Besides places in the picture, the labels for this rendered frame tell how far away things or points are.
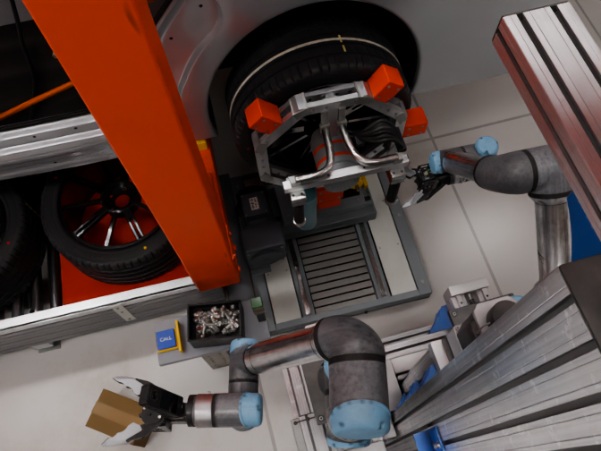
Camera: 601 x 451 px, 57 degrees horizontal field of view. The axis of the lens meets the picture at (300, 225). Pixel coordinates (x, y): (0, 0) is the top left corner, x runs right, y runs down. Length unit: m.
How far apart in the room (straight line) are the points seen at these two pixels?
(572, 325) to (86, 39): 0.84
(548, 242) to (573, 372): 1.01
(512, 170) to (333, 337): 0.67
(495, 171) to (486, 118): 1.74
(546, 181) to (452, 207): 1.41
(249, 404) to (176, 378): 1.37
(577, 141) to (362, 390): 0.62
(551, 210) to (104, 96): 1.13
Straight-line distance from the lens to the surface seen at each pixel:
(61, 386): 2.81
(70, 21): 1.01
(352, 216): 2.66
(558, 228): 1.62
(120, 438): 1.36
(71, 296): 2.60
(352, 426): 1.09
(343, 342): 1.11
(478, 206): 2.96
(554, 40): 0.76
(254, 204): 2.38
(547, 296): 0.63
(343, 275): 2.64
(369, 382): 1.10
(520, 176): 1.52
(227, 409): 1.31
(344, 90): 1.83
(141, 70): 1.10
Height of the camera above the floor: 2.54
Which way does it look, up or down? 65 degrees down
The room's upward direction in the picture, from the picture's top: 3 degrees counter-clockwise
